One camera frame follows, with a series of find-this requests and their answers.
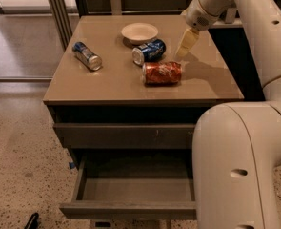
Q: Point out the blue silver energy drink can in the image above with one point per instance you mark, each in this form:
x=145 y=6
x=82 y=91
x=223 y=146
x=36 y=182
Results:
x=91 y=60

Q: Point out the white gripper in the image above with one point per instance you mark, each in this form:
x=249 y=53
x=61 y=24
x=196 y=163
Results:
x=198 y=16

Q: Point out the metal frame post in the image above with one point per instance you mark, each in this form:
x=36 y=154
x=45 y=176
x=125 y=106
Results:
x=62 y=22

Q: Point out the black object on floor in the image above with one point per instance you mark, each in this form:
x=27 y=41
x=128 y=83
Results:
x=32 y=222

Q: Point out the grey top drawer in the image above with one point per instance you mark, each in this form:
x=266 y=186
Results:
x=121 y=136

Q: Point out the open middle drawer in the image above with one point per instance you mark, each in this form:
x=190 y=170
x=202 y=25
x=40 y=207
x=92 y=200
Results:
x=133 y=184

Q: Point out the grey shelf ledge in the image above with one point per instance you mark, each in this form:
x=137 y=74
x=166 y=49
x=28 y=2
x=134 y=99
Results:
x=221 y=24

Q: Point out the orange soda can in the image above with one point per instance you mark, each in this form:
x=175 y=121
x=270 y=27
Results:
x=161 y=73

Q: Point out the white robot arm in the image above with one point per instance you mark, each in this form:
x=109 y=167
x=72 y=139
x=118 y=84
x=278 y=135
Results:
x=236 y=146

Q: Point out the blue pepsi can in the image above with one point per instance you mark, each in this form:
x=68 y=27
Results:
x=148 y=52

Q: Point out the white paper bowl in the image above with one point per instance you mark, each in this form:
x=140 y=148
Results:
x=139 y=33

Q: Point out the grey drawer cabinet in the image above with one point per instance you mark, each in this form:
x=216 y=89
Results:
x=116 y=94

